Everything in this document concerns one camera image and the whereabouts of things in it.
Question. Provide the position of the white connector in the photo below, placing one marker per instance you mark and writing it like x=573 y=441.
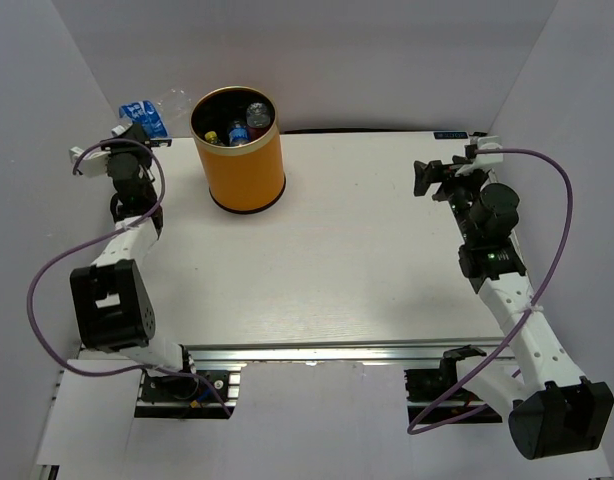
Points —
x=164 y=116

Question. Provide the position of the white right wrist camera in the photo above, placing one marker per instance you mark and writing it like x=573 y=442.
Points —
x=482 y=153

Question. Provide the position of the blue label plastic bottle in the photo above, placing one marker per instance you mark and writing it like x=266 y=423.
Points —
x=238 y=134

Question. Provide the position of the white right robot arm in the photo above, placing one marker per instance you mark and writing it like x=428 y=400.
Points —
x=550 y=406

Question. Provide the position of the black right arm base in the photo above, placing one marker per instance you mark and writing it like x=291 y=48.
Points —
x=424 y=385

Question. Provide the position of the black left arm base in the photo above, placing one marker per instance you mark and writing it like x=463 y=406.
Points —
x=175 y=398

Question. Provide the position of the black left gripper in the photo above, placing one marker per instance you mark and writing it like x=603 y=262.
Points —
x=135 y=132

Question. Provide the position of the yellow cap clear bottle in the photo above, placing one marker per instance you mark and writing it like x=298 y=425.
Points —
x=212 y=138

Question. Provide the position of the red label plastic bottle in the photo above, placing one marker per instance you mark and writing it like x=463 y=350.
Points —
x=258 y=119

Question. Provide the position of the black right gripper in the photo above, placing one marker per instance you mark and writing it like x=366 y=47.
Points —
x=434 y=172

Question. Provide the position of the orange cylindrical bin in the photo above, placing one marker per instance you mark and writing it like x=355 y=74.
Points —
x=247 y=179

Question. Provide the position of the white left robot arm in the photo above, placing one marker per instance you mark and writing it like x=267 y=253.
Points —
x=113 y=309

